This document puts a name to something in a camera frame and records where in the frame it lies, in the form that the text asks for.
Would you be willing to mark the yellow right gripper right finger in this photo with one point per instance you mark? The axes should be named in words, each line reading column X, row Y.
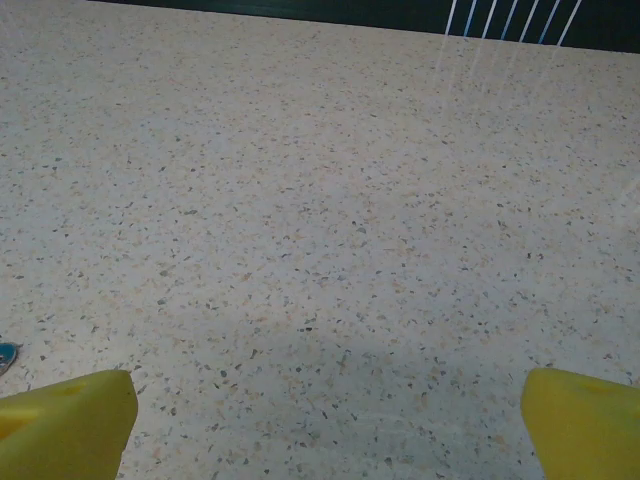
column 585, row 430

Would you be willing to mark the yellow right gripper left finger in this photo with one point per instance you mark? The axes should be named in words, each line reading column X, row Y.
column 60, row 430

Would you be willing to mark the teal-headed small key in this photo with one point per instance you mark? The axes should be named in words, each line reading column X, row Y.
column 6, row 352

